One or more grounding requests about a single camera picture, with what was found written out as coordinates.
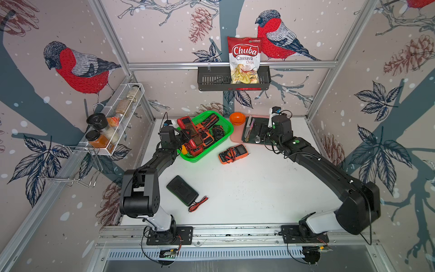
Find aluminium front rail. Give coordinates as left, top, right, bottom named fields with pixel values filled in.
left=94, top=223, right=369, bottom=249

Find white wire wall shelf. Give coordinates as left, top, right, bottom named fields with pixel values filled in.
left=41, top=83, right=144, bottom=188

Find black lid jar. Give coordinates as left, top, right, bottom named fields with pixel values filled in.
left=86, top=113, right=108, bottom=130

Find white handled knife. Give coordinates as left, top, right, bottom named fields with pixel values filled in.
left=244, top=115, right=252, bottom=138

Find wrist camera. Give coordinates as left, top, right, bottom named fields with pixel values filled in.
left=268, top=106, right=282, bottom=128
left=163, top=120, right=173, bottom=128

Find orange plastic bowl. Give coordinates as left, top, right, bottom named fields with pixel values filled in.
left=230, top=112, right=246, bottom=125

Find white handled spoon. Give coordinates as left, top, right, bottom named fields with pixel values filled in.
left=254, top=124, right=262, bottom=143

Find small black multimeter with leads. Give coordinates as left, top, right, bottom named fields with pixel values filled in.
left=201, top=113, right=219, bottom=129

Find dark green cloth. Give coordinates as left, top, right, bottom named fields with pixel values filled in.
left=241, top=117, right=271, bottom=146

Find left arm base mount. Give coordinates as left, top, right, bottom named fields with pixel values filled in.
left=143, top=222, right=193, bottom=245

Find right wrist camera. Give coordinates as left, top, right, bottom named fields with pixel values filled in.
left=268, top=106, right=282, bottom=128

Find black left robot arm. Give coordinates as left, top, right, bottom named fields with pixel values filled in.
left=119, top=125, right=181, bottom=238

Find red black test leads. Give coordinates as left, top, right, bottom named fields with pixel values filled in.
left=188, top=196, right=208, bottom=213

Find orange spice jar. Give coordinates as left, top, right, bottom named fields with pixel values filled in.
left=85, top=130, right=110, bottom=148

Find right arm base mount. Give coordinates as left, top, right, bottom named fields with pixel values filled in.
left=278, top=213, right=329, bottom=244

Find small black multimeter front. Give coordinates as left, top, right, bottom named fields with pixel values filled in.
left=212, top=125, right=225, bottom=141

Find red black multimeter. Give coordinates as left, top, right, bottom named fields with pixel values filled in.
left=186, top=139, right=203, bottom=157

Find black wall basket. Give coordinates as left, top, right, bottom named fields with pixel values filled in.
left=197, top=66, right=271, bottom=91

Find multicolour handled knife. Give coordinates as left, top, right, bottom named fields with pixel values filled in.
left=244, top=117, right=255, bottom=143

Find black green multimeter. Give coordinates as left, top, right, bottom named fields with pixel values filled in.
left=166, top=176, right=199, bottom=206

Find large red multimeter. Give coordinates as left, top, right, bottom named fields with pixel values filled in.
left=177, top=116, right=203, bottom=146

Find red cassava chips bag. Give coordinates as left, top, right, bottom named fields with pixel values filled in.
left=227, top=37, right=262, bottom=84

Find green plastic basket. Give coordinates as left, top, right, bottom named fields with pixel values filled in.
left=177, top=111, right=234, bottom=163

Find yellow multimeter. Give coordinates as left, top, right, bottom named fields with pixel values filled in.
left=181, top=145, right=188, bottom=155

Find orange multimeter face down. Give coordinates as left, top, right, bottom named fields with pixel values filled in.
left=196, top=124, right=215, bottom=149

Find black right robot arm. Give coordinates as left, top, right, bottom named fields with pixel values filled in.
left=269, top=114, right=381, bottom=239

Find pink plastic tray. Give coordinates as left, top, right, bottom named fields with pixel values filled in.
left=230, top=115, right=269, bottom=145

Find orange multimeter face up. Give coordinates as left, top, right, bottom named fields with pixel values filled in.
left=218, top=145, right=249, bottom=164

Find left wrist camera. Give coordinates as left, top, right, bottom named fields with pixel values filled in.
left=163, top=120, right=173, bottom=128

